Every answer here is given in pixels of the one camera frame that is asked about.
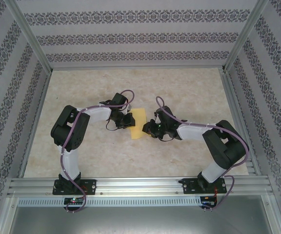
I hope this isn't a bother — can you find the grey metal sheet panel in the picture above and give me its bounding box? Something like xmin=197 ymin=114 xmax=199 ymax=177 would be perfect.
xmin=8 ymin=206 xmax=280 ymax=234

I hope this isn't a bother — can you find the right controller board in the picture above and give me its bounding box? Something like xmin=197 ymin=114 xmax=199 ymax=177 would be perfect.
xmin=202 ymin=196 xmax=217 ymax=207

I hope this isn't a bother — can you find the controller board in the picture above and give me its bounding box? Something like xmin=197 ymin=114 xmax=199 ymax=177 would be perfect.
xmin=64 ymin=197 xmax=84 ymax=205
xmin=202 ymin=196 xmax=217 ymax=207

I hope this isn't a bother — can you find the left controller board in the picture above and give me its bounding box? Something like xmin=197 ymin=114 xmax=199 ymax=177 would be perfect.
xmin=64 ymin=197 xmax=84 ymax=205

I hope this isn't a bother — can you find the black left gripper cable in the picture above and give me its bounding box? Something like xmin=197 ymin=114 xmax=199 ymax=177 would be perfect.
xmin=105 ymin=119 xmax=121 ymax=132

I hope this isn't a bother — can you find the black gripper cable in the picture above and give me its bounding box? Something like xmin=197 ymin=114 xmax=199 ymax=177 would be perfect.
xmin=105 ymin=119 xmax=121 ymax=132
xmin=159 ymin=134 xmax=178 ymax=142

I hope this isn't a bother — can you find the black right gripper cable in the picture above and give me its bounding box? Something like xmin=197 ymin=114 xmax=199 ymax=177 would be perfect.
xmin=159 ymin=134 xmax=178 ymax=142

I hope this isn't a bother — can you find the aluminium mounting rail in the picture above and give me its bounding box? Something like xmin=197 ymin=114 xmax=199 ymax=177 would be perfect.
xmin=7 ymin=175 xmax=274 ymax=197

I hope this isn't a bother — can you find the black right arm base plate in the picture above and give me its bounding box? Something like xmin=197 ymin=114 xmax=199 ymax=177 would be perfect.
xmin=183 ymin=177 xmax=227 ymax=195

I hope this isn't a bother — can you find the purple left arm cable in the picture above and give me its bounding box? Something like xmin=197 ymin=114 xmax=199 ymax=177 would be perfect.
xmin=60 ymin=89 xmax=135 ymax=215

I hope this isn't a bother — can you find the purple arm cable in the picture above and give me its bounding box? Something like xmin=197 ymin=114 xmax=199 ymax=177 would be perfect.
xmin=156 ymin=96 xmax=250 ymax=212
xmin=60 ymin=89 xmax=135 ymax=215

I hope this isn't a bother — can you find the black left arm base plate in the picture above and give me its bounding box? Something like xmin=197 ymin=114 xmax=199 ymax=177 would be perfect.
xmin=53 ymin=179 xmax=98 ymax=195

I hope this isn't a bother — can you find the aluminium side rail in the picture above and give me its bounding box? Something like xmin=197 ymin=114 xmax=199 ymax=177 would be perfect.
xmin=219 ymin=69 xmax=262 ymax=176
xmin=18 ymin=69 xmax=52 ymax=178

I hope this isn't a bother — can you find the slotted grey cable duct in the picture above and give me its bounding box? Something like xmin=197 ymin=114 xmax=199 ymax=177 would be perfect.
xmin=17 ymin=196 xmax=203 ymax=207

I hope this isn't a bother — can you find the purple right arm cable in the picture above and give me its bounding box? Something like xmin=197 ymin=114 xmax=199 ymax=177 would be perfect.
xmin=156 ymin=96 xmax=250 ymax=212

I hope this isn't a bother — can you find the aluminium frame post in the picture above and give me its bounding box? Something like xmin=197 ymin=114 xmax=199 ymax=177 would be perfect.
xmin=222 ymin=0 xmax=269 ymax=73
xmin=7 ymin=0 xmax=53 ymax=72

